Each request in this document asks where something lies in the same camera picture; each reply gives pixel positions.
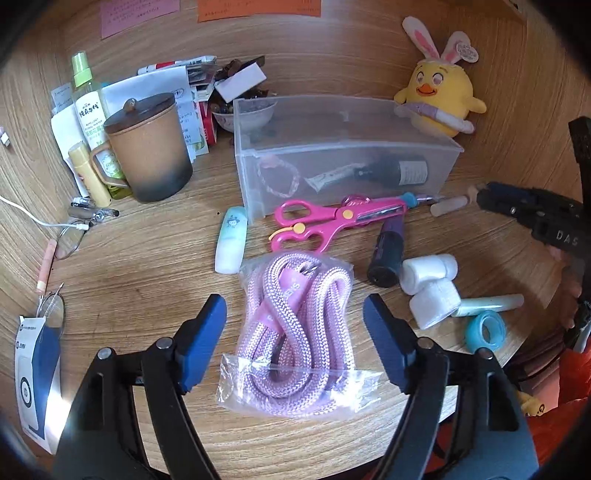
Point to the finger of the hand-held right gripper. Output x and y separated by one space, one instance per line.
508 190
498 205

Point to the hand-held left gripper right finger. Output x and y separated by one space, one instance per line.
385 341

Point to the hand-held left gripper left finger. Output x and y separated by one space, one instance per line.
203 341

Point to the pale pink stick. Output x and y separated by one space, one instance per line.
450 204

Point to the white tape roll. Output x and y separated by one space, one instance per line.
427 272
434 304

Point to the blue pen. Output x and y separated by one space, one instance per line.
415 199

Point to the dark purple bottle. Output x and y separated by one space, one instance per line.
388 254

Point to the light green tube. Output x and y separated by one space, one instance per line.
489 304

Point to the small white squeeze bottle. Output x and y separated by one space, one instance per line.
231 240

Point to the pink scissors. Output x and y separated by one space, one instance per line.
318 220

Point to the clear plastic storage box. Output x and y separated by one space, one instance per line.
332 134

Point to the person's right hand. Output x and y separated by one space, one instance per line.
575 295

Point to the dark bottle with label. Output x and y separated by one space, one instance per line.
392 170

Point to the yellow chick plush toy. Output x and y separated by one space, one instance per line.
438 83

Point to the silver white tube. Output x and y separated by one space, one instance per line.
330 177

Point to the blue and white box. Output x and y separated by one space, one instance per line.
37 383

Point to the metal clip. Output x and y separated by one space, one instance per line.
90 210

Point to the pink pen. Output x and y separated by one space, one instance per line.
46 265

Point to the brown mug with lid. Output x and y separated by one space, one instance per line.
147 152

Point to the yellow lip balm tube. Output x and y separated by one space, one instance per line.
87 175

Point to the white bowl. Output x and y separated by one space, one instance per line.
244 117

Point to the white carton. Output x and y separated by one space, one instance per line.
240 83

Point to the stack of papers and packets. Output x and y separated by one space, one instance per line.
152 85

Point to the green spray bottle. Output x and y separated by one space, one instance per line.
87 101

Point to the red and white marker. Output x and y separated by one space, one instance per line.
175 64

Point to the white charger plug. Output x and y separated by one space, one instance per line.
4 136

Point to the orange sticky note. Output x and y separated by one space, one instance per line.
258 9

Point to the pink sticky note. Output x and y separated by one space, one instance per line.
138 14

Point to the thin frame glasses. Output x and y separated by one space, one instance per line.
69 242

